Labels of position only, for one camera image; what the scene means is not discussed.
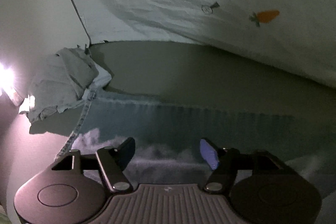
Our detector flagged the light grey-blue garment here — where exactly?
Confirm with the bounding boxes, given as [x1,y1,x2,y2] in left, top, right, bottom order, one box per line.
[19,48,112,123]

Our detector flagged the white rounded board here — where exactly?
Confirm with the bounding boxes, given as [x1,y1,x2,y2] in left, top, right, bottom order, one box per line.
[1,0,89,97]

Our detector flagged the blue denim jeans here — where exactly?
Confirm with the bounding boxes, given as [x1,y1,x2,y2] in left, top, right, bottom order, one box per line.
[60,90,335,197]

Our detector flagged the white carrot print sheet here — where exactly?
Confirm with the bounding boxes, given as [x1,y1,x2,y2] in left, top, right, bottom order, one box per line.
[73,0,335,87]

